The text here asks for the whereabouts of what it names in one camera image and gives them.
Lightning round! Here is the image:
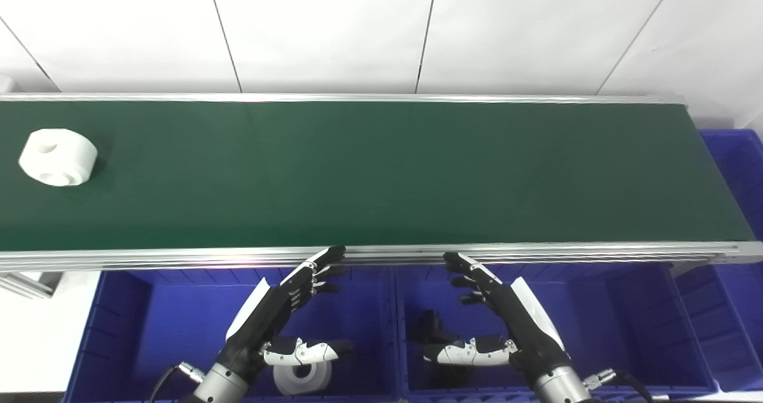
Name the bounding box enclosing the aluminium conveyor support bracket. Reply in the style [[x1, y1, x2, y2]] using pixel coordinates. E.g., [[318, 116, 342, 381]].
[[0, 271, 64, 300]]

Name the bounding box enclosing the green conveyor belt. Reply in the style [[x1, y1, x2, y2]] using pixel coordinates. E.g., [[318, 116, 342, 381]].
[[0, 92, 763, 273], [0, 100, 757, 252]]

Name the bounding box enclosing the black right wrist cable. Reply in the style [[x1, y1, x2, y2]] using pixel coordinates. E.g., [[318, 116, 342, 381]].
[[583, 368, 656, 403]]

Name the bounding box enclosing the blue plastic bin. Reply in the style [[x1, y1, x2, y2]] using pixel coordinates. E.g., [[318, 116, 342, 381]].
[[672, 129, 763, 393], [395, 263, 720, 401], [63, 265, 401, 403]]

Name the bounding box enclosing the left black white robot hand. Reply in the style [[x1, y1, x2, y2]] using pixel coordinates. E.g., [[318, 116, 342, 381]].
[[224, 246, 355, 383]]

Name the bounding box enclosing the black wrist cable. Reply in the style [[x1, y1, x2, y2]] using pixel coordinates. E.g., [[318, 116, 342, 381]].
[[583, 368, 656, 403], [146, 362, 207, 403]]

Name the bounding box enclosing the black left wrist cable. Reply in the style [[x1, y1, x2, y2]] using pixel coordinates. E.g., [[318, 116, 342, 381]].
[[146, 362, 207, 403]]

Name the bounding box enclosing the black plastic part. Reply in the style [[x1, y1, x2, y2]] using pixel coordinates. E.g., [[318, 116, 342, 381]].
[[411, 309, 461, 345]]

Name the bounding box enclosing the white round plastic part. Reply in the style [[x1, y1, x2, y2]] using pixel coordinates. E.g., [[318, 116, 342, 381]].
[[272, 360, 333, 396], [18, 128, 98, 187]]

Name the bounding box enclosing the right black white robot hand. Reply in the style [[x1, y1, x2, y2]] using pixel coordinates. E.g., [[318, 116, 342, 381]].
[[423, 252, 573, 384]]

